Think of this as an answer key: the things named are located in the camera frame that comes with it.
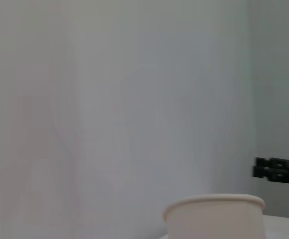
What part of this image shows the white paper cup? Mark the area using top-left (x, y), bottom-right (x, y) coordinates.
top-left (162, 194), bottom-right (266, 239)

